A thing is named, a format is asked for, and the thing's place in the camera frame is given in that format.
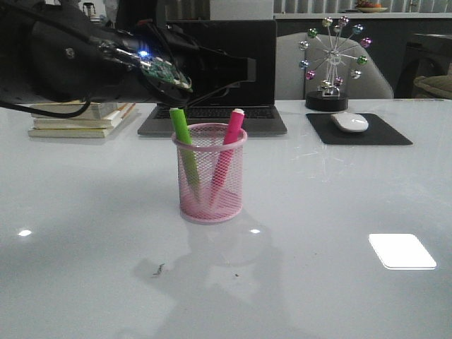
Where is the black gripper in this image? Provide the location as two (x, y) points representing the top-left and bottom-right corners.
(133, 20), (256, 106)

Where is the green highlighter pen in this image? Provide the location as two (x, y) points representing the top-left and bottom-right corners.
(169, 108), (200, 201)

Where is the pink highlighter pen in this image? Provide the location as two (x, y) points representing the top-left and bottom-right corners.
(210, 108), (244, 207)

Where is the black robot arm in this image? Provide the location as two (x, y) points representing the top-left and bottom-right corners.
(1, 1), (256, 107)

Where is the pink mesh pen holder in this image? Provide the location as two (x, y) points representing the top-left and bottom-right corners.
(172, 123), (248, 224)

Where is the green circuit board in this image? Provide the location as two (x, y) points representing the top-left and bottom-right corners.
(140, 56), (193, 93)

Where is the grey open laptop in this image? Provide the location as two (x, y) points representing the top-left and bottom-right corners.
(137, 19), (288, 136)

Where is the right grey armchair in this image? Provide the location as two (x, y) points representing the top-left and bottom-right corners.
(275, 32), (393, 100)

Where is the middle white book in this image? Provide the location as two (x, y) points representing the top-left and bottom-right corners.
(33, 103), (136, 129)

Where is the white book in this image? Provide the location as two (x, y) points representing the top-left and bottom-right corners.
(28, 110), (133, 138)
(33, 103), (136, 129)

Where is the top yellow book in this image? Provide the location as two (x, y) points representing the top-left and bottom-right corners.
(30, 102), (121, 119)

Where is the ferris wheel desk toy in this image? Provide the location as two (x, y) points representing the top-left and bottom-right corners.
(298, 16), (373, 112)

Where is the white computer mouse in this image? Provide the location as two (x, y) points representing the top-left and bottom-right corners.
(331, 112), (369, 133)

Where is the fruit bowl on counter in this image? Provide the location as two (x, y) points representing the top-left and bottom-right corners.
(355, 0), (388, 13)

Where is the black mouse pad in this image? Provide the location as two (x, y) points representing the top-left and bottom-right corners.
(306, 113), (412, 145)

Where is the bottom white book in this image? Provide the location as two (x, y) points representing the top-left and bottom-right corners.
(28, 110), (133, 138)

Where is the olive cushion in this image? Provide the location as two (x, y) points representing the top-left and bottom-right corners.
(413, 75), (451, 99)

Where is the black cable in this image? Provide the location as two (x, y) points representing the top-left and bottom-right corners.
(0, 95), (93, 119)

